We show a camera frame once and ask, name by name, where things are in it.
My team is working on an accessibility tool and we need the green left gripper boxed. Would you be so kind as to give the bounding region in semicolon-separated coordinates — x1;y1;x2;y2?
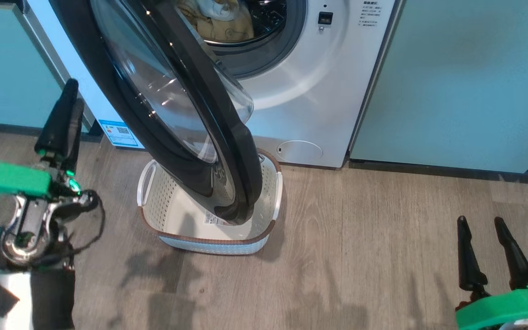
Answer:
0;79;85;198

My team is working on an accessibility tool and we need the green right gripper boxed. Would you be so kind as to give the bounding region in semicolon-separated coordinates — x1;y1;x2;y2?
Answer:
455;215;528;330

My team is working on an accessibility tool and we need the black round glass washer door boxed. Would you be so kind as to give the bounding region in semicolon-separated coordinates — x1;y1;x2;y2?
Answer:
49;0;264;226

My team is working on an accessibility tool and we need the cream bear-print garment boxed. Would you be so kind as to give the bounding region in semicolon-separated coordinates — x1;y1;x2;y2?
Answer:
176;0;254;43

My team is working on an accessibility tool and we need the white front-load washing machine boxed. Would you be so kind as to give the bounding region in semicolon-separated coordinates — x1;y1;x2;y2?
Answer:
26;0;404;169

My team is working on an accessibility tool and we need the blue energy label sticker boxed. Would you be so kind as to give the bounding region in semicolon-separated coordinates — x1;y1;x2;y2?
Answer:
98;119;146;150

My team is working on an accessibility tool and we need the white barcode sticker in basket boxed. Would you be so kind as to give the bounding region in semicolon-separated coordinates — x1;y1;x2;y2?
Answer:
203;213;233;226

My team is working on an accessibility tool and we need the white perforated basket, brown rim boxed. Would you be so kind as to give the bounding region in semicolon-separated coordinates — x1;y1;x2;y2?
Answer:
137;148;284;256

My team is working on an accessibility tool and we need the pale green plain cabinet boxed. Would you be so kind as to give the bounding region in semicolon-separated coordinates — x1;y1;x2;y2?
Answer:
349;0;528;186

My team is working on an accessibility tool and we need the round white filter cover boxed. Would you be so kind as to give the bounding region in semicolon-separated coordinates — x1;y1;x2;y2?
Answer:
276;140;324;165

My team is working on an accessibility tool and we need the pale green cabinet, black handle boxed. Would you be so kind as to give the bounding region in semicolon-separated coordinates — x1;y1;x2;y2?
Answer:
0;0;105;138

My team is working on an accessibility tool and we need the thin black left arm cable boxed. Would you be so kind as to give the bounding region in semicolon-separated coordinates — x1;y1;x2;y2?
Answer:
62;190;106;258

